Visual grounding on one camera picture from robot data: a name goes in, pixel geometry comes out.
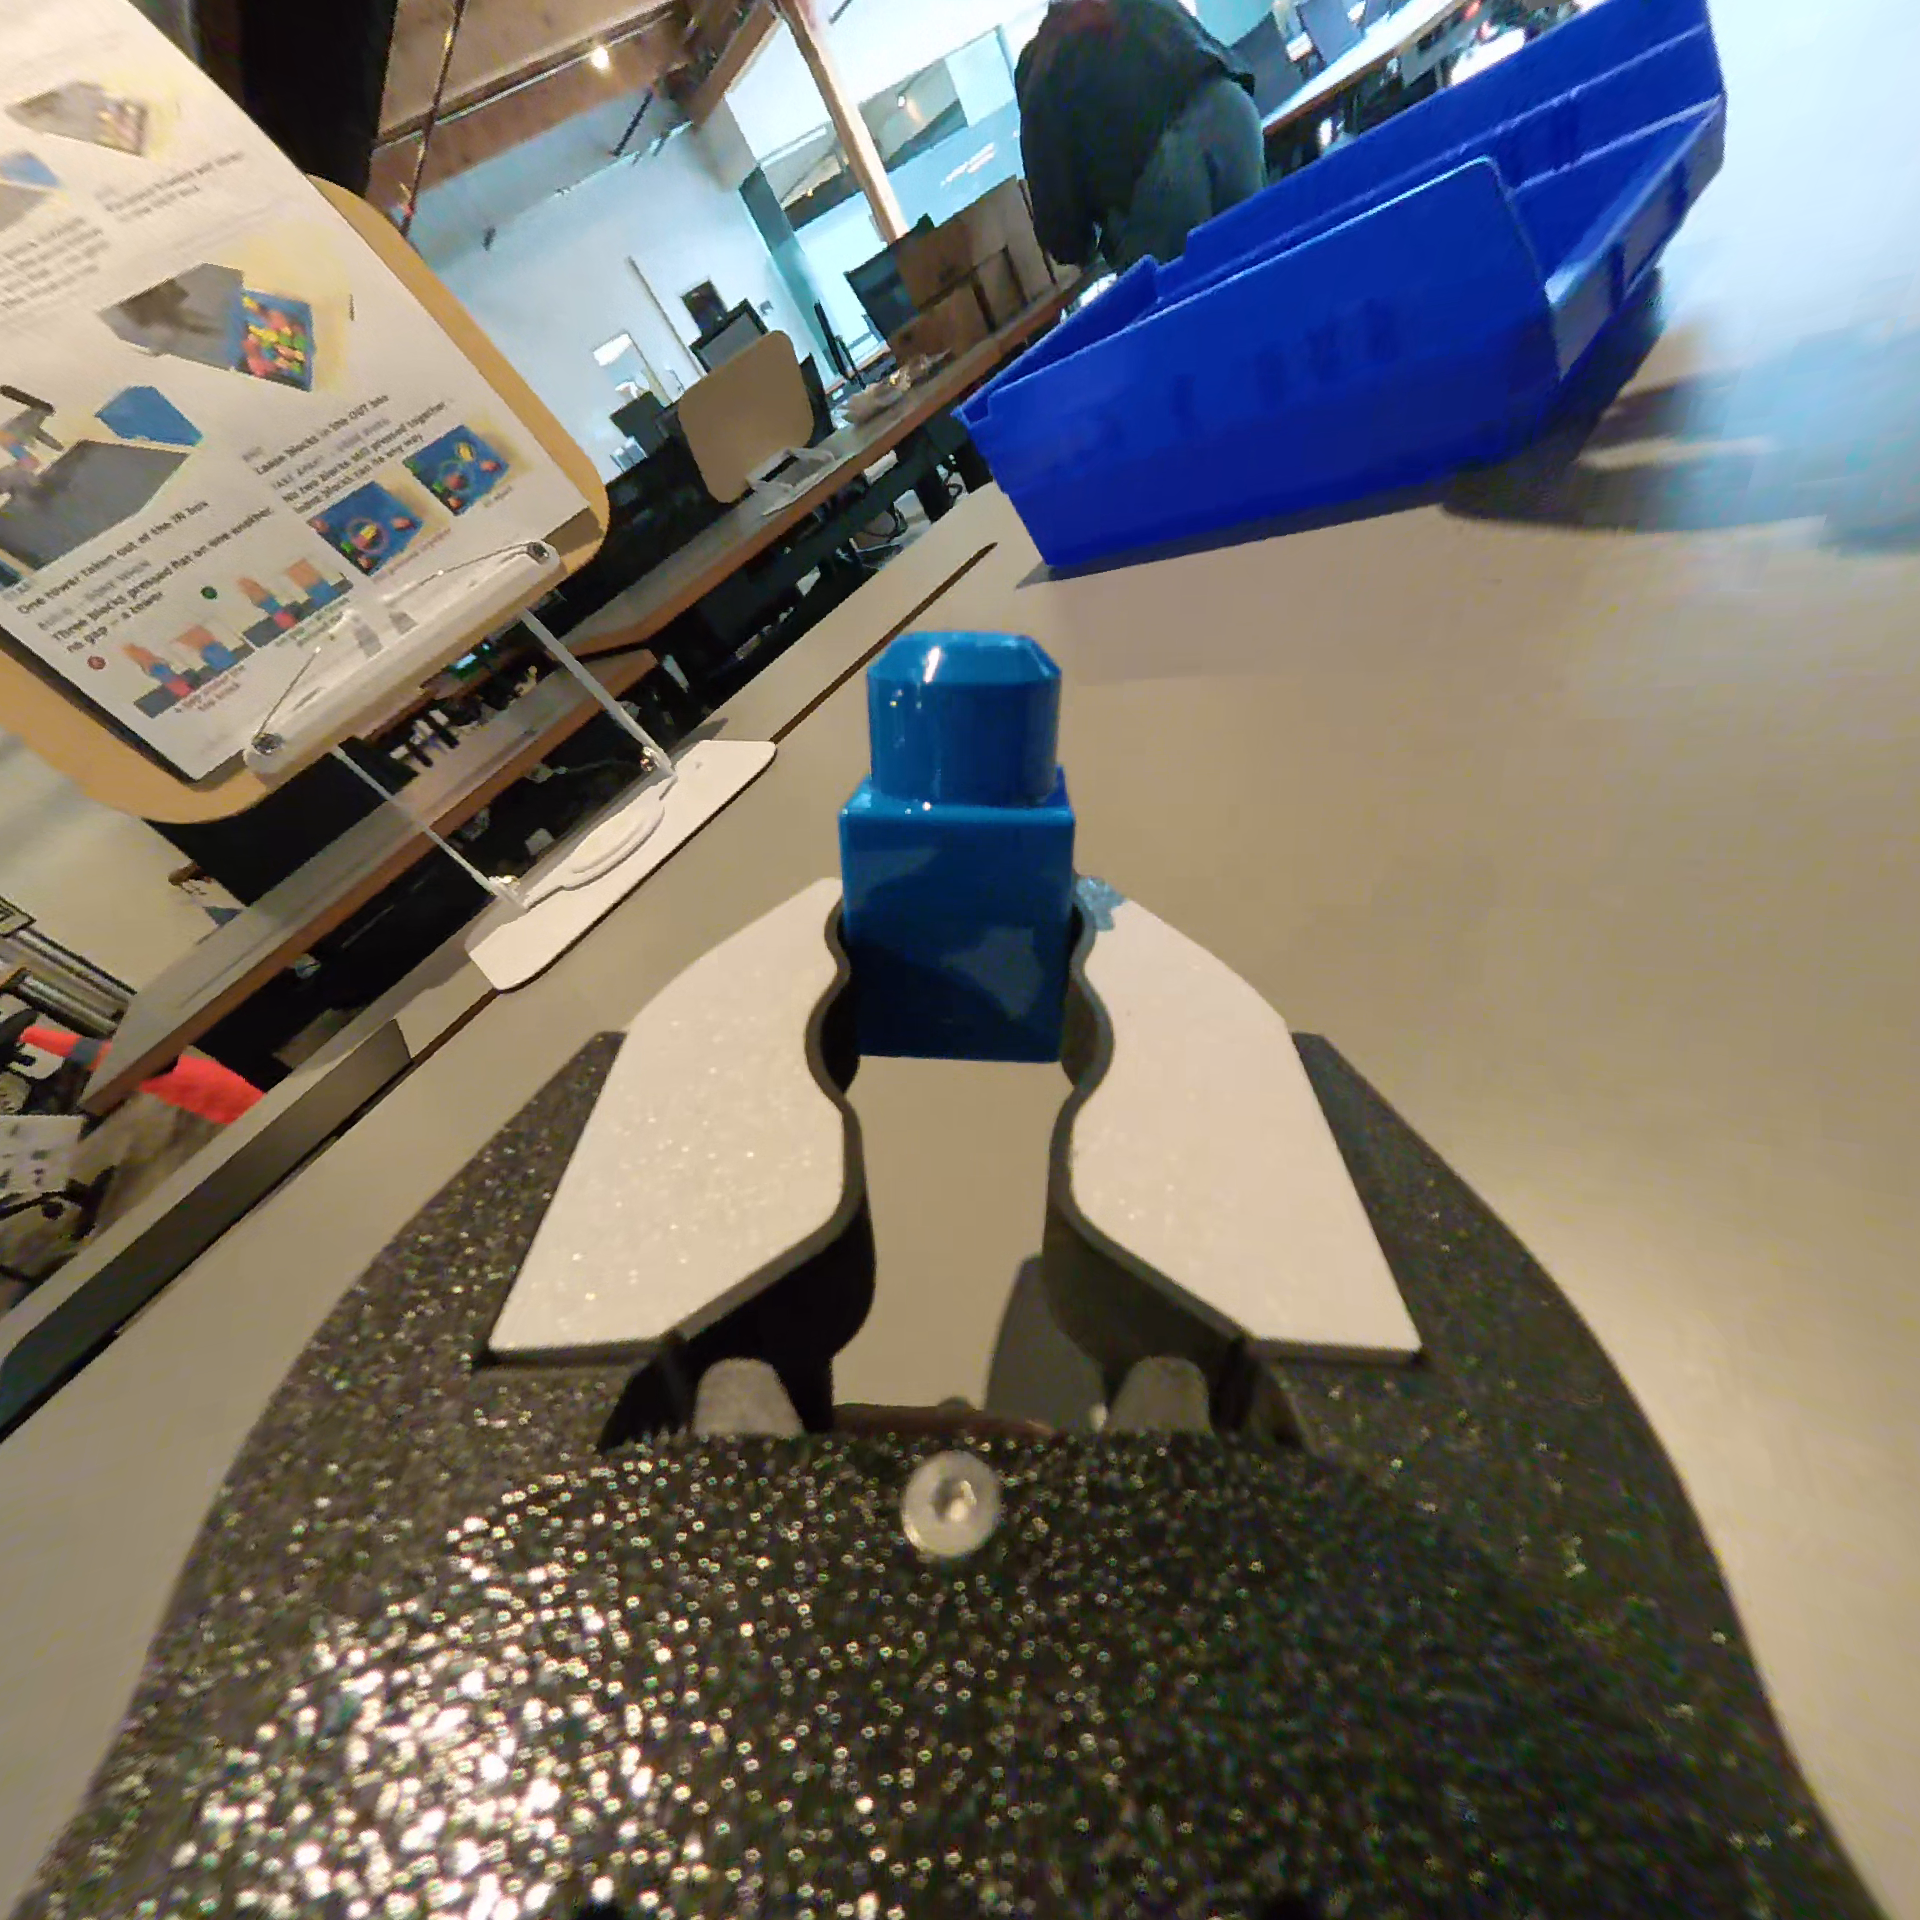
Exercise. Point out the white clipboard stand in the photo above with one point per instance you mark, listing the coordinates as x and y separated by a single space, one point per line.
284 739

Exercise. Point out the blue mega block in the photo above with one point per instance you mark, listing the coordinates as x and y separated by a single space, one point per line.
961 899

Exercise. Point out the orange traffic cone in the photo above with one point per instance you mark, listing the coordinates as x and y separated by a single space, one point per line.
194 1084

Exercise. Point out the stack of cardboard boxes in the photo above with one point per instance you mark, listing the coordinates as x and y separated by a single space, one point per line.
974 262

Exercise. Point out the white desk mat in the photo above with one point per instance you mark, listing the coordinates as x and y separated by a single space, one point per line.
675 794

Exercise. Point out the wooden clipboard with instruction sheet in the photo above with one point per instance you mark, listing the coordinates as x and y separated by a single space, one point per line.
227 376

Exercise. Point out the long brown workbench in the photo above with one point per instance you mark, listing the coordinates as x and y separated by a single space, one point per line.
707 581
227 975

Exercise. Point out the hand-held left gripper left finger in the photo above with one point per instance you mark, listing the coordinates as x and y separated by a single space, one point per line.
675 1186

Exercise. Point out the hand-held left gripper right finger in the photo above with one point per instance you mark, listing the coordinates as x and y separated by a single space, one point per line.
1244 1186

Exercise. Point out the beige office chair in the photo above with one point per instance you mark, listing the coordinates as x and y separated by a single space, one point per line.
741 412

